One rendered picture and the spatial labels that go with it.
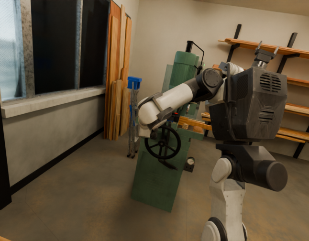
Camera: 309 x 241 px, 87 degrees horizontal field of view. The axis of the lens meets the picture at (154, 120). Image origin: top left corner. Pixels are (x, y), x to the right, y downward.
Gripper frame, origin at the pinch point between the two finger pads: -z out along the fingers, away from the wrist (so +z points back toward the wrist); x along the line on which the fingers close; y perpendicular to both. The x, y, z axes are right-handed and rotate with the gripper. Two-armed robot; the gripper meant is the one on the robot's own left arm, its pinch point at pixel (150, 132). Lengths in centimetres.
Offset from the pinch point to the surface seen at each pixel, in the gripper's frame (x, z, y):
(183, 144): 20.4, -28.5, 15.6
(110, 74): -136, -106, 8
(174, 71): -30, -8, 48
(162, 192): 42, -56, -28
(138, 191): 27, -61, -48
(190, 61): -26, -3, 61
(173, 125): 4.3, -11.2, 17.8
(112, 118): -90, -138, -36
